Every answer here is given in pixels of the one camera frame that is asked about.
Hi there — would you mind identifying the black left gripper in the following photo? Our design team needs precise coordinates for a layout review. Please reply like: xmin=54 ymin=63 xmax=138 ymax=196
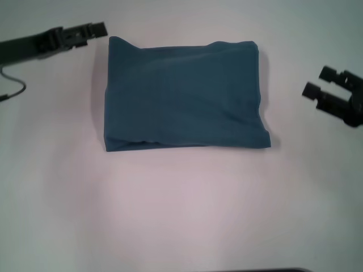
xmin=0 ymin=22 xmax=109 ymax=67

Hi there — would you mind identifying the blue shirt with pink print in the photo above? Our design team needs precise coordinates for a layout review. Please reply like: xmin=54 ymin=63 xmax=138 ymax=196
xmin=102 ymin=35 xmax=272 ymax=153

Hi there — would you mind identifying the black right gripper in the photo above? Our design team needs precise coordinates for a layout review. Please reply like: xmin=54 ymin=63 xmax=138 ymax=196
xmin=302 ymin=65 xmax=363 ymax=129

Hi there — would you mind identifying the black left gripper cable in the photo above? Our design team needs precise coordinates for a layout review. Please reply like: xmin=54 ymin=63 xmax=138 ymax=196
xmin=0 ymin=66 xmax=27 ymax=103

